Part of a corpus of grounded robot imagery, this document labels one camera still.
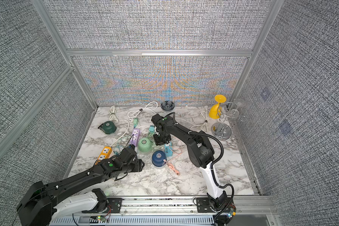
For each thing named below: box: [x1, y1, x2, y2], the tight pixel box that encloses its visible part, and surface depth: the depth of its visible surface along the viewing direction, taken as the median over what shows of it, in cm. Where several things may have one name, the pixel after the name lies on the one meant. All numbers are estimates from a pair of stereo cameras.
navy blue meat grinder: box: [151, 150, 168, 168], surface depth 82 cm
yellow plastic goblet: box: [209, 94, 227, 120], surface depth 94 cm
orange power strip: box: [95, 145, 113, 165], surface depth 92 cm
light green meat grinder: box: [137, 137, 153, 153], surface depth 87 cm
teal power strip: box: [164, 141, 173, 157], surface depth 92 cm
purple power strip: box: [129, 128, 140, 147], surface depth 100 cm
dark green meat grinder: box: [97, 121, 117, 135], surface depth 97 cm
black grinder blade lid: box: [160, 100, 175, 111], surface depth 119 cm
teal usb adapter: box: [148, 125, 155, 134], surface depth 105 cm
